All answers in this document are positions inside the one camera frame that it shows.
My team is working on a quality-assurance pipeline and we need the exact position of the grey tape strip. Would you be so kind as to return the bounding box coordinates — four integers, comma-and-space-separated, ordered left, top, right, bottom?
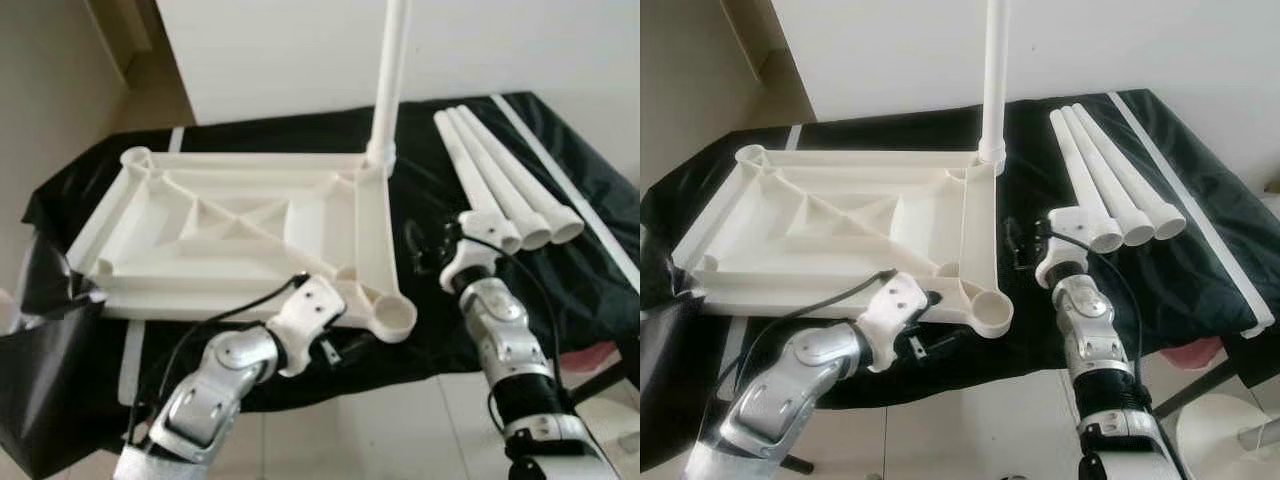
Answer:
722, 125, 804, 401
1108, 92, 1276, 339
490, 95, 641, 291
118, 127, 186, 406

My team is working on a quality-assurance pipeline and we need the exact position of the white standing fan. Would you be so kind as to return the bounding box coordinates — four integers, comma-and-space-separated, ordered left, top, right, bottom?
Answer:
1175, 392, 1280, 480
575, 395, 641, 473

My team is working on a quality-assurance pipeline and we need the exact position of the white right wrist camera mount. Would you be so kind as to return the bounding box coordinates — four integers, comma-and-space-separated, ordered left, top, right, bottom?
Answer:
440, 210, 503, 293
1035, 207, 1101, 286

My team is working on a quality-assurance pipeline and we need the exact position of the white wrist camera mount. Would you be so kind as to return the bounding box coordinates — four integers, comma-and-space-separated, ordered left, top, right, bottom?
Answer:
440, 210, 503, 293
860, 270, 933, 373
268, 275, 348, 378
1035, 207, 1101, 286

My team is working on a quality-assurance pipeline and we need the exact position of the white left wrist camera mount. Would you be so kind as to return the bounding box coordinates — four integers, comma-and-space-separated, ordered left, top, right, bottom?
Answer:
860, 270, 933, 373
268, 275, 348, 378

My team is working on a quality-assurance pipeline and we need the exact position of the black metal table frame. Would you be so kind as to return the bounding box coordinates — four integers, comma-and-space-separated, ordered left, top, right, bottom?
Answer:
780, 360, 1233, 473

